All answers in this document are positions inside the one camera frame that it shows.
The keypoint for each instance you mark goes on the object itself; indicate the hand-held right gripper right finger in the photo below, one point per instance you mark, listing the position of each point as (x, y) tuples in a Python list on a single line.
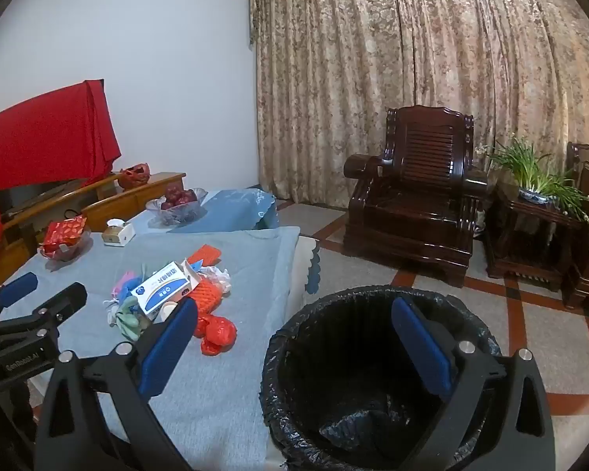
[(422, 348)]

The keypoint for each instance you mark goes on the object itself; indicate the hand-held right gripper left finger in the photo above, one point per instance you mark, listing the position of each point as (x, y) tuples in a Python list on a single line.
[(169, 348)]

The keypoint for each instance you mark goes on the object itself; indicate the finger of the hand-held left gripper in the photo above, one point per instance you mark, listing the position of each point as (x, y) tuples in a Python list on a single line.
[(66, 298), (17, 288)]

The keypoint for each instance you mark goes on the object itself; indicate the light green cloth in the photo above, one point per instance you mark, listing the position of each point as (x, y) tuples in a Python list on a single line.
[(130, 321)]

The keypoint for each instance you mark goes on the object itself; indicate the red plastic bag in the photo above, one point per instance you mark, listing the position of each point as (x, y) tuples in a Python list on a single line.
[(218, 333)]

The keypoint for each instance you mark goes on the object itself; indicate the pink pouch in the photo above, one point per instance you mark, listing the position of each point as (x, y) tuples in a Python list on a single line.
[(120, 282)]

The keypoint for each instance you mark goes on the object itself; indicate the blue glove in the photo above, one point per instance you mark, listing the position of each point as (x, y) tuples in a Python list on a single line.
[(125, 295)]

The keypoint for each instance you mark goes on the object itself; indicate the white and blue box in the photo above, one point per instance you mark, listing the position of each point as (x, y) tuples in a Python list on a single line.
[(162, 287)]

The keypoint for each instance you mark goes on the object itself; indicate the orange foam net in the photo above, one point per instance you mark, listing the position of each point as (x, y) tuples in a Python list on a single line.
[(206, 297)]

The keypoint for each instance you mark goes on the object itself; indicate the trash bin with black liner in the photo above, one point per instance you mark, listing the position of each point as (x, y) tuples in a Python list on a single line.
[(348, 353)]

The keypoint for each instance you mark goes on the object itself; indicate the glass candy bowl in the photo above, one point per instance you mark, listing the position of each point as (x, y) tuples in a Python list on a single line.
[(66, 252)]

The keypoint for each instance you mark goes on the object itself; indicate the red patterned packet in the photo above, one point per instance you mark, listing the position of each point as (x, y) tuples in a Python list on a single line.
[(64, 233)]

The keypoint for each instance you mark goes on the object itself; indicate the tissue box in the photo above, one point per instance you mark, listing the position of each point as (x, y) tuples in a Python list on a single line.
[(117, 234)]

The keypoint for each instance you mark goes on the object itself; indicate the orange-red flat packet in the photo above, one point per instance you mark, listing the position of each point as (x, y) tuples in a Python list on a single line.
[(204, 254)]

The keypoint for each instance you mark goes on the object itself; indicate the light wooden cabinet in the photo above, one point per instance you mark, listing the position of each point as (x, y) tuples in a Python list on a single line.
[(127, 201)]

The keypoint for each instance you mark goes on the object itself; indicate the clear bag with red items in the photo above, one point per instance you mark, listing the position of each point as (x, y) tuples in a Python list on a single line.
[(176, 215)]

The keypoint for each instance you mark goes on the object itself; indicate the red woven basket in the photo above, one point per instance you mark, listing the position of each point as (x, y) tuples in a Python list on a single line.
[(133, 176)]

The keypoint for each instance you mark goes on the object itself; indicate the cream cloth with blue edge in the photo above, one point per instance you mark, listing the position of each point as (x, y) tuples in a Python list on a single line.
[(304, 265)]

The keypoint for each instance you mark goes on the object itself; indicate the heap of red apples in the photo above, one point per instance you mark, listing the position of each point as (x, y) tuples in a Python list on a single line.
[(177, 197)]

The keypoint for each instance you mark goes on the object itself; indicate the blue plastic bag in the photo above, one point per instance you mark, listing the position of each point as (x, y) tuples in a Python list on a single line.
[(235, 211)]

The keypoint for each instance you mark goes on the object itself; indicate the dark wooden side table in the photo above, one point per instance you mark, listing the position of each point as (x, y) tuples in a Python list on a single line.
[(520, 225)]

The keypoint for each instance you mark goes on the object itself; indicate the red cloth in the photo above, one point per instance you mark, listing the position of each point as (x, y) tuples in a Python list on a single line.
[(39, 132)]

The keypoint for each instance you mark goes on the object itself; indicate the potted green plant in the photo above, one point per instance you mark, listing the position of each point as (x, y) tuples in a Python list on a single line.
[(537, 176)]

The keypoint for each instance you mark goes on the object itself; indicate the beige patterned curtain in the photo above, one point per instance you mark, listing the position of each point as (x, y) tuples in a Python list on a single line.
[(373, 59)]

